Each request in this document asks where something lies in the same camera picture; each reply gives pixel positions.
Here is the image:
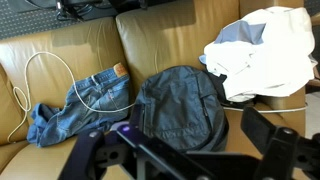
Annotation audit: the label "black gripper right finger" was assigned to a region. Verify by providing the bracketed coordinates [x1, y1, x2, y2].
[240, 105, 320, 180]

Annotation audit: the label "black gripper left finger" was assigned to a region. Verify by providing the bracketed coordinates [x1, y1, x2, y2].
[58, 123, 214, 180]

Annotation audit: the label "blue denim jeans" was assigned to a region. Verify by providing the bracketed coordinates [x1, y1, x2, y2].
[26, 62, 132, 148]

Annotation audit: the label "white crumpled garment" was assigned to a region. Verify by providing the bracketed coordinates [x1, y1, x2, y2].
[198, 5, 318, 103]

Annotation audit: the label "dark grey backpack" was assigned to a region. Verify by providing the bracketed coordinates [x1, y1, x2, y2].
[129, 65, 230, 154]

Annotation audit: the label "tan leather sofa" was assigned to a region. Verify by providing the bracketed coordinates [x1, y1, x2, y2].
[0, 0, 311, 180]

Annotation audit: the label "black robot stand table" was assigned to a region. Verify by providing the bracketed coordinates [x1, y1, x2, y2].
[6, 0, 178, 22]

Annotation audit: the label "white charging cable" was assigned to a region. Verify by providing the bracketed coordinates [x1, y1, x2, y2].
[7, 50, 308, 144]

